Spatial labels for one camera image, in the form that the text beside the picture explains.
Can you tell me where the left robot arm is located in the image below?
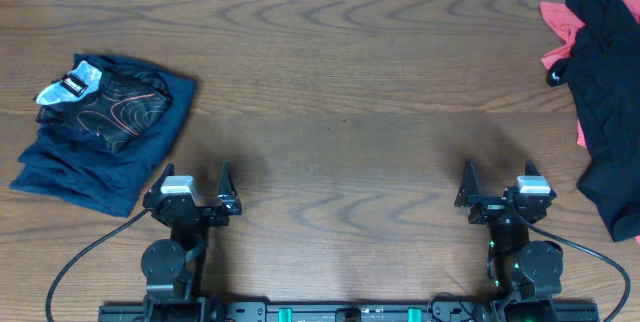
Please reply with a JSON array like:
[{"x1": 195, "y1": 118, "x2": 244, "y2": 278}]
[{"x1": 141, "y1": 162, "x2": 242, "y2": 322}]

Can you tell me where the right black cable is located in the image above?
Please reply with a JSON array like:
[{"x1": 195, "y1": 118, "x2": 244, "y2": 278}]
[{"x1": 507, "y1": 200, "x2": 632, "y2": 322}]

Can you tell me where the black cable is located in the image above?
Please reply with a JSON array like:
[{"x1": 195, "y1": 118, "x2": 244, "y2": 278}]
[
  {"x1": 45, "y1": 208, "x2": 150, "y2": 322},
  {"x1": 507, "y1": 200, "x2": 632, "y2": 322}
]

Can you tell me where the black t-shirt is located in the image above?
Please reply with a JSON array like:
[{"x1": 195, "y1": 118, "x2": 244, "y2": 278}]
[{"x1": 547, "y1": 0, "x2": 639, "y2": 242}]

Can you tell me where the coral red shirt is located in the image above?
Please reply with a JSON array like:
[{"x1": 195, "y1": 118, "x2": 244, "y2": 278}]
[{"x1": 540, "y1": 0, "x2": 639, "y2": 159}]

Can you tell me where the folded black patterned shirt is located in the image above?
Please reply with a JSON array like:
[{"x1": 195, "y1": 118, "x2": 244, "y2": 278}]
[{"x1": 35, "y1": 59, "x2": 173, "y2": 152}]

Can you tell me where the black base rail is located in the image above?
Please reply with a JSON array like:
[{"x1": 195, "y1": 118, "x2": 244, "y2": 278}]
[{"x1": 97, "y1": 299, "x2": 600, "y2": 322}]

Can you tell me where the left black cable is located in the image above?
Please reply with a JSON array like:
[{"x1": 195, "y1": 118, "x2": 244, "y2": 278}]
[{"x1": 45, "y1": 208, "x2": 150, "y2": 322}]

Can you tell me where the folded navy blue shirt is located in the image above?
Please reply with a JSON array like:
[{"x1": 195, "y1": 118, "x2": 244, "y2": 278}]
[{"x1": 10, "y1": 54, "x2": 196, "y2": 217}]

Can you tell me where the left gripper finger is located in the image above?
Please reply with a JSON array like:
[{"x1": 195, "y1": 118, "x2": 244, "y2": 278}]
[
  {"x1": 217, "y1": 160, "x2": 238, "y2": 198},
  {"x1": 152, "y1": 163, "x2": 174, "y2": 193}
]

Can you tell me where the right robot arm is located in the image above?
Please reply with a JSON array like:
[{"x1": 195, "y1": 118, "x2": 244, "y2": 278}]
[{"x1": 454, "y1": 160, "x2": 563, "y2": 321}]

